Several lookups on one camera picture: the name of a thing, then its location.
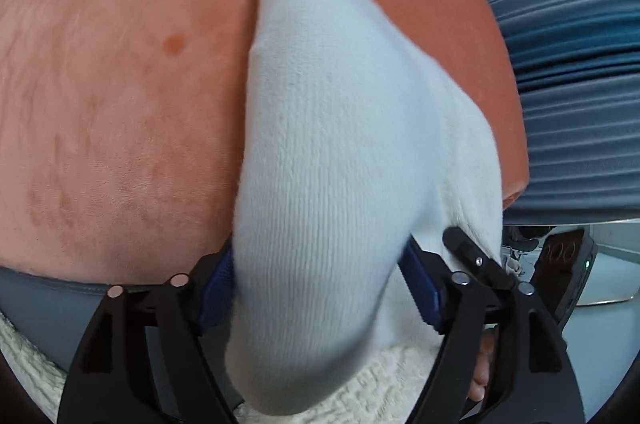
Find cream fluffy rug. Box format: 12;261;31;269
1;309;442;423

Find grey leather bed frame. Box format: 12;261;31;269
1;268;110;371

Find orange velvet bed blanket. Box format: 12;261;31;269
1;0;529;283

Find person's right hand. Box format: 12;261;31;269
468;329;497;402

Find cream knit cardigan red buttons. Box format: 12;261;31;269
226;0;502;415

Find blue grey pleated curtain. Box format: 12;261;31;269
488;0;639;225

